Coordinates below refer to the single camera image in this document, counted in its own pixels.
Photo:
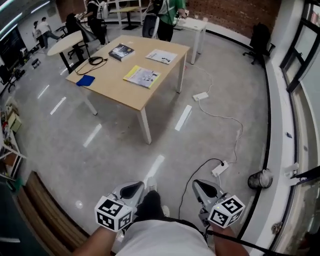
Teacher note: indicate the wooden table white legs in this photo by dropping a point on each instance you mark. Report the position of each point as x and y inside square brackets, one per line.
[112, 85]

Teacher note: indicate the white wall device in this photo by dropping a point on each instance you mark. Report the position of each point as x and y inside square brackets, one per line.
[291, 171]

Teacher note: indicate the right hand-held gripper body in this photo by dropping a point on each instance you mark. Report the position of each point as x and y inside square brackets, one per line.
[226, 212]

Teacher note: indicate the person's white shirt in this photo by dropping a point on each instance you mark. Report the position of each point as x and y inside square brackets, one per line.
[162, 237]

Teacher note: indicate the black bin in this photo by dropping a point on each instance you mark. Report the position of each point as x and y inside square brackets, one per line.
[260, 180]

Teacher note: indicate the pale green box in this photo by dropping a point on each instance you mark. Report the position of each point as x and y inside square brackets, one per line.
[14, 122]

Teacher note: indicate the blue cloth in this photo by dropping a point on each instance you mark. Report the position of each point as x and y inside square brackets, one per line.
[86, 80]

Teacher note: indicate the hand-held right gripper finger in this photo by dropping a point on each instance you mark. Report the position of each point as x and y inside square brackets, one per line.
[215, 190]
[201, 195]

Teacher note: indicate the person's right forearm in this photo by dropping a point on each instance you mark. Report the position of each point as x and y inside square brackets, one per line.
[226, 242]

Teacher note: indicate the white metal table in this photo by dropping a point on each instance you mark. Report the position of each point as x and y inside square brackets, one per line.
[193, 24]

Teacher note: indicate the black office chair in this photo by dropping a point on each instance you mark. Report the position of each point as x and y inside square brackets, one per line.
[5, 75]
[260, 37]

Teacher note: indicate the person's white shoe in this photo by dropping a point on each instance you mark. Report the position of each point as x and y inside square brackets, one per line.
[165, 211]
[151, 183]

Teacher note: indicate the oval wooden table black legs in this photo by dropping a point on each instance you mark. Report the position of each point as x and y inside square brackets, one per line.
[65, 43]

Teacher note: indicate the wooden steps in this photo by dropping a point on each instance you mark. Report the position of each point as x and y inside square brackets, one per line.
[50, 212]

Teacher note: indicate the wooden pedestal table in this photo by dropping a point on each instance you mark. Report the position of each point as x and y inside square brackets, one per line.
[127, 10]

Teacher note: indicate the white shelf rack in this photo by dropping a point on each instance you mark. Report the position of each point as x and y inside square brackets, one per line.
[10, 150]

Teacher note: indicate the black stool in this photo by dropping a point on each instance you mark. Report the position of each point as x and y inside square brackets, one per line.
[35, 62]

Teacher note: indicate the black window frame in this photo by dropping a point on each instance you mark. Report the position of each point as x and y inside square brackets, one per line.
[290, 86]

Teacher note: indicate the person's black trousers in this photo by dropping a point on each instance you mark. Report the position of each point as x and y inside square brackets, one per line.
[150, 205]

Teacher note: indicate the white backpack dark window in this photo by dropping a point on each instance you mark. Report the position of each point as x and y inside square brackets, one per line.
[150, 26]

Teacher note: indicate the person's left forearm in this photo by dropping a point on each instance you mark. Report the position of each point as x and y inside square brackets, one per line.
[95, 242]

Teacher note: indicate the white power strip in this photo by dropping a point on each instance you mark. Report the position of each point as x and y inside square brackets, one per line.
[200, 96]
[220, 168]

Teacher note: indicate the dark thick book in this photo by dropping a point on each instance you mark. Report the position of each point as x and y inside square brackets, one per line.
[121, 52]

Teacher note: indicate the white rounded backpack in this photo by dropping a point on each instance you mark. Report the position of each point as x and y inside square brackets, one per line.
[104, 8]

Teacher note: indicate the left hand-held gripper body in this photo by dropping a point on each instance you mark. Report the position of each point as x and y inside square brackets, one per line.
[112, 215]

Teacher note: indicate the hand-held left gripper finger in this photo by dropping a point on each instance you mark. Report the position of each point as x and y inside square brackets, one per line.
[126, 190]
[136, 197]

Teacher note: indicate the yellow magazine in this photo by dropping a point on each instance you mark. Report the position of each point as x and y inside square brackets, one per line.
[141, 77]

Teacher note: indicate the white magazine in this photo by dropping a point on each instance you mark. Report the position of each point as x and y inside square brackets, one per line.
[160, 56]

